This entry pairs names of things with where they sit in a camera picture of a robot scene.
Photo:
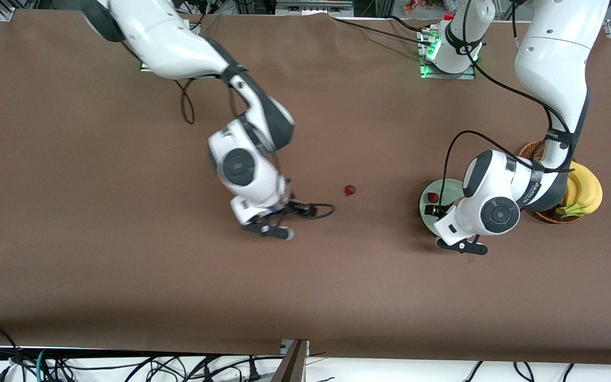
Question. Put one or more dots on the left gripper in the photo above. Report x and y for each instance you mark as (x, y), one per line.
(439, 210)

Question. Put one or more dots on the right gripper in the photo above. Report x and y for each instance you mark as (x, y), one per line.
(296, 208)

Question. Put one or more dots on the red toy strawberry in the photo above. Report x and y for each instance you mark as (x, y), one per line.
(350, 190)
(433, 197)

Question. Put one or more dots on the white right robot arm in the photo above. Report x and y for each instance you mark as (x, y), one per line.
(167, 42)

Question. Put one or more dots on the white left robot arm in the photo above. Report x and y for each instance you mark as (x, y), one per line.
(555, 63)

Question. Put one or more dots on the light green round plate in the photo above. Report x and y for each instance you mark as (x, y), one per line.
(446, 188)

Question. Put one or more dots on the large table cover sheet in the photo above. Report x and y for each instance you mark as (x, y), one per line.
(305, 276)

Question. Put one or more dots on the brown wicker basket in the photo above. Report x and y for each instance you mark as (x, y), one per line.
(549, 216)

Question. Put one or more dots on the yellow banana bunch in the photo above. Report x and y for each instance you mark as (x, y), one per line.
(586, 191)

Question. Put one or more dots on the grey metal box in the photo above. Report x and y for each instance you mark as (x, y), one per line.
(313, 8)

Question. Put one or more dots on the orange red background clutter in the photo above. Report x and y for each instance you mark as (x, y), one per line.
(414, 6)

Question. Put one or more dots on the small metal bracket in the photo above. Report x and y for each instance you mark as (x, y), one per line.
(284, 346)

